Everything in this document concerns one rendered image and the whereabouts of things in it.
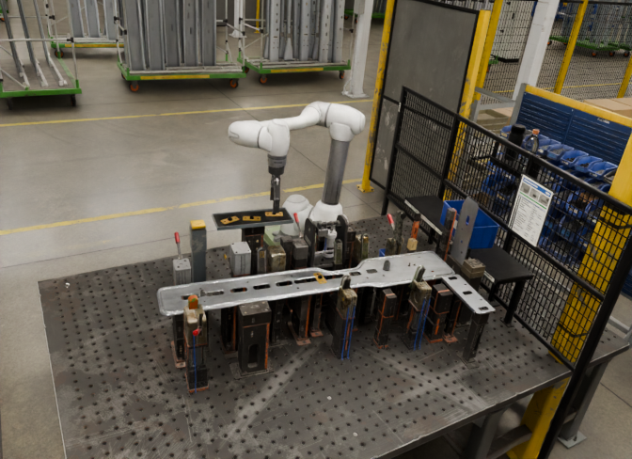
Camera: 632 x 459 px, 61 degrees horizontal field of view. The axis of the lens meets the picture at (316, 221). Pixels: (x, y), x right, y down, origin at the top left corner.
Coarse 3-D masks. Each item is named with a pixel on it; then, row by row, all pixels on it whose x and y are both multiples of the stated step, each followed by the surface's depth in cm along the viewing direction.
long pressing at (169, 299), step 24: (360, 264) 254; (408, 264) 259; (432, 264) 261; (168, 288) 225; (192, 288) 227; (216, 288) 228; (288, 288) 233; (312, 288) 235; (336, 288) 237; (168, 312) 212
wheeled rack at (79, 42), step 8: (48, 8) 930; (48, 24) 1007; (48, 32) 1024; (80, 40) 981; (88, 40) 987; (96, 40) 993; (104, 40) 999; (112, 40) 1005; (120, 40) 1012; (56, 48) 967; (56, 56) 974
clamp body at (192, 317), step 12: (192, 312) 203; (204, 312) 205; (192, 324) 199; (204, 324) 201; (192, 336) 202; (204, 336) 204; (192, 348) 206; (204, 348) 208; (192, 360) 211; (204, 360) 211; (192, 372) 212; (204, 372) 213; (192, 384) 214; (204, 384) 216
